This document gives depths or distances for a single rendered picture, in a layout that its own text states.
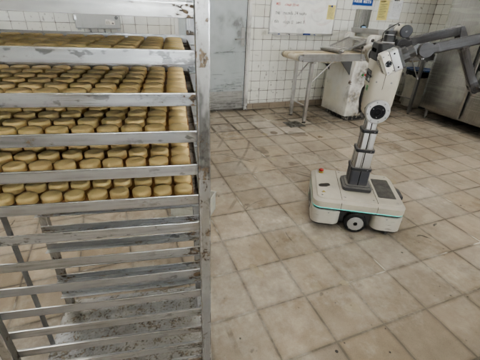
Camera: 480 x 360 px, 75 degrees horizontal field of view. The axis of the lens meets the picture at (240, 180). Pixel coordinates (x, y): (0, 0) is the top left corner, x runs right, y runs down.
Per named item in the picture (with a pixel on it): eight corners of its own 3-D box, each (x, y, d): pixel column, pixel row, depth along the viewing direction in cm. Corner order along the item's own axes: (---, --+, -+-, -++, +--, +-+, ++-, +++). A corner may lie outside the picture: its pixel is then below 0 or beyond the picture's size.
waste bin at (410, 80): (435, 108, 568) (448, 70, 536) (413, 110, 550) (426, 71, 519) (411, 101, 612) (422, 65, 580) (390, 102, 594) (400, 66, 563)
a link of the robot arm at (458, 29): (464, 20, 206) (472, 23, 197) (461, 42, 213) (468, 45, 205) (392, 36, 215) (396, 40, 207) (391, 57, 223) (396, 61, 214)
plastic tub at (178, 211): (216, 208, 252) (216, 191, 245) (206, 223, 233) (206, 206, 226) (182, 201, 259) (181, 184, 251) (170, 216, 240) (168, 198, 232)
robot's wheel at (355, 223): (356, 236, 232) (355, 231, 238) (371, 222, 225) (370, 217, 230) (338, 226, 231) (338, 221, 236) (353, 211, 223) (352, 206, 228)
